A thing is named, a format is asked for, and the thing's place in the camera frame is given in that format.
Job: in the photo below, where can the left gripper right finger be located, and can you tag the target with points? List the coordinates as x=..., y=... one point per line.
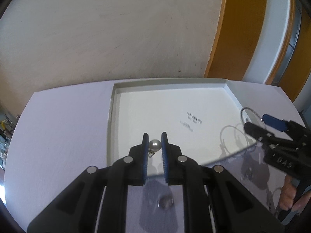
x=178, y=168

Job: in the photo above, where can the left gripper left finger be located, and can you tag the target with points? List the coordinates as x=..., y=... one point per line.
x=132, y=168

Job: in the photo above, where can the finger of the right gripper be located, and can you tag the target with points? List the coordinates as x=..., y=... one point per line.
x=280, y=125
x=256, y=132

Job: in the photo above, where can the thin silver bangle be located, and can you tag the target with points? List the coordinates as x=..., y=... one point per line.
x=247, y=114

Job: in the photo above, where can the person's right hand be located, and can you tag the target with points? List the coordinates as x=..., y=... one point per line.
x=288, y=193

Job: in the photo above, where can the white shallow cardboard tray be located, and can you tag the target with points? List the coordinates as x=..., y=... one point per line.
x=203, y=117

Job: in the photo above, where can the orange wooden door frame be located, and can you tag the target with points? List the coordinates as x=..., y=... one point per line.
x=239, y=27

